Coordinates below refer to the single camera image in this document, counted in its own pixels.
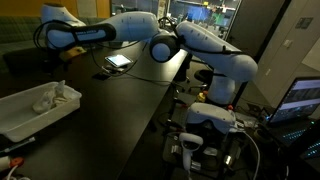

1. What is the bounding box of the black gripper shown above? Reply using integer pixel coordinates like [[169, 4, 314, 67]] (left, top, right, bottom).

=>
[[47, 48, 66, 72]]

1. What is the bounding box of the white terry towel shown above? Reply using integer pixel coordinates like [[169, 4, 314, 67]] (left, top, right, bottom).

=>
[[32, 80, 70, 114]]

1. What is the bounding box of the white cup with cord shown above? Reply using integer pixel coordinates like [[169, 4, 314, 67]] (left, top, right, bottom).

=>
[[0, 156, 31, 180]]

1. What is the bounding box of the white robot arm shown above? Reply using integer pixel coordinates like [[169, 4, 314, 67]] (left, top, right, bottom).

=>
[[40, 3, 258, 105]]

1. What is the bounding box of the green plaid sofa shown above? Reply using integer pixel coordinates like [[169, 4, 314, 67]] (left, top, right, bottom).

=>
[[0, 16, 97, 74]]

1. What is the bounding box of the white plastic bin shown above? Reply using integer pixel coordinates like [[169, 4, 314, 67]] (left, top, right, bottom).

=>
[[0, 81, 82, 142]]

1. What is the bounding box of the tablet on table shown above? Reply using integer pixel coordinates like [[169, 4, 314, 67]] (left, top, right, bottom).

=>
[[105, 55, 132, 67]]

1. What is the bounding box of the white VR controller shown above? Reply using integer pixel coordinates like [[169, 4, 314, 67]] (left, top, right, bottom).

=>
[[179, 133, 203, 171]]

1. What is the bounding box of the white VR headset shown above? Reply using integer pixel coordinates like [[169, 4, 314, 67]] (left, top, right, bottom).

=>
[[186, 102, 236, 134]]

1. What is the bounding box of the open laptop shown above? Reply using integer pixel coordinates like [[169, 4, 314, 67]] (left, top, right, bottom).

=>
[[265, 77, 320, 146]]

